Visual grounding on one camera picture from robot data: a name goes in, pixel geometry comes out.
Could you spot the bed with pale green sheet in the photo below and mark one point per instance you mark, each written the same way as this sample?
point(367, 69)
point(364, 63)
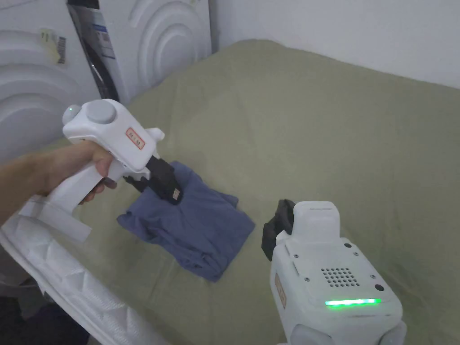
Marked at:
point(305, 143)

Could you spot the dark blue shirt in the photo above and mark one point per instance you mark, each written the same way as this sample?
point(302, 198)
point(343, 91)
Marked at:
point(190, 230)

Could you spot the white washing machine yellow label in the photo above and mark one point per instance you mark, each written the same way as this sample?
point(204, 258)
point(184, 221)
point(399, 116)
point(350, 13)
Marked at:
point(32, 90)

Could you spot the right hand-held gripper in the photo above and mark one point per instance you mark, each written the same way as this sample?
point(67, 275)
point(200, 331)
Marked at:
point(323, 280)

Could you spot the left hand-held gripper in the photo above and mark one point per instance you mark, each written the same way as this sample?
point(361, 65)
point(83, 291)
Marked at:
point(118, 133)

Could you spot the white washing machine dark front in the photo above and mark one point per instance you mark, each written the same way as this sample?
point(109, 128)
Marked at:
point(161, 43)

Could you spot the person's left hand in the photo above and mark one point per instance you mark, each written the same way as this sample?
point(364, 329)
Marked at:
point(79, 158)

